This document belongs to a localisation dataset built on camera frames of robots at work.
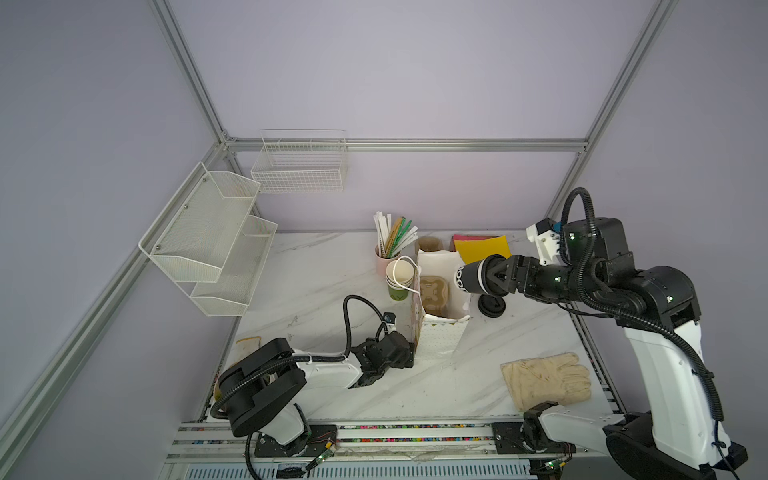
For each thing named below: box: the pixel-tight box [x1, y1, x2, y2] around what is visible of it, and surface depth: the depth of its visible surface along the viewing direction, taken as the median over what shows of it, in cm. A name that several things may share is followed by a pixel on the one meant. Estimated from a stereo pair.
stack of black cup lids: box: [477, 294, 506, 318], surface depth 98 cm
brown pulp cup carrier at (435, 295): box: [420, 275, 449, 317], surface depth 92 cm
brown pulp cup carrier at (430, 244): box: [418, 236, 444, 252], surface depth 115 cm
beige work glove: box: [501, 352, 591, 412], surface depth 85 cm
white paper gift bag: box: [412, 250, 471, 355], surface depth 80 cm
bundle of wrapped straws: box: [373, 212, 419, 259], surface depth 102 cm
